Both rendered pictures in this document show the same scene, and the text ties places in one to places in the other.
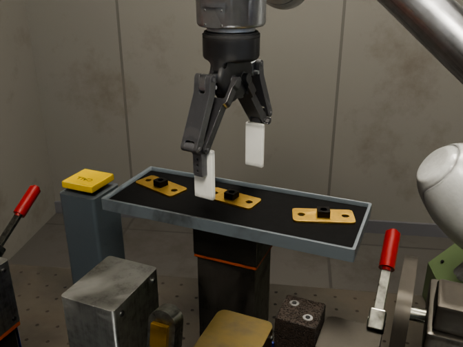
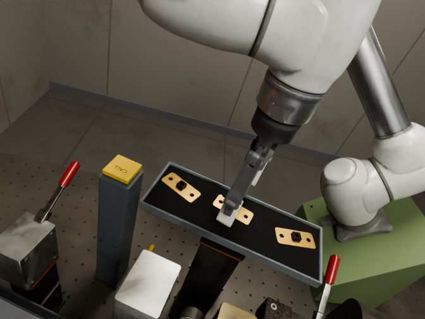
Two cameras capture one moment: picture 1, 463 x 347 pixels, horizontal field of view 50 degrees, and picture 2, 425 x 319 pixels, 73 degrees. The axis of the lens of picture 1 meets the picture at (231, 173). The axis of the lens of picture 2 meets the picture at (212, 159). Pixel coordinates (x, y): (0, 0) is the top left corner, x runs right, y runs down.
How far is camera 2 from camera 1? 0.37 m
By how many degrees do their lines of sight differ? 22
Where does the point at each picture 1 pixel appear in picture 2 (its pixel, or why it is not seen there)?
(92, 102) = (85, 16)
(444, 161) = (346, 172)
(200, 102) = (247, 174)
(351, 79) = not seen: hidden behind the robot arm
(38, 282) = (53, 178)
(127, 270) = (160, 268)
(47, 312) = (62, 206)
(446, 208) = (337, 199)
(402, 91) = not seen: hidden behind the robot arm
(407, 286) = not seen: outside the picture
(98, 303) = (145, 308)
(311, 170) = (225, 98)
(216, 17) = (281, 113)
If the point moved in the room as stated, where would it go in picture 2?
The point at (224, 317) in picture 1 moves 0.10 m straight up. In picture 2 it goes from (227, 311) to (245, 285)
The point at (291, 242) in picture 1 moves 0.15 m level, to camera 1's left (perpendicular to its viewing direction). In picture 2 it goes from (279, 268) to (200, 262)
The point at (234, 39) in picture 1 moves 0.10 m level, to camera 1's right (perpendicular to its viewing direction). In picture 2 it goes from (287, 130) to (344, 142)
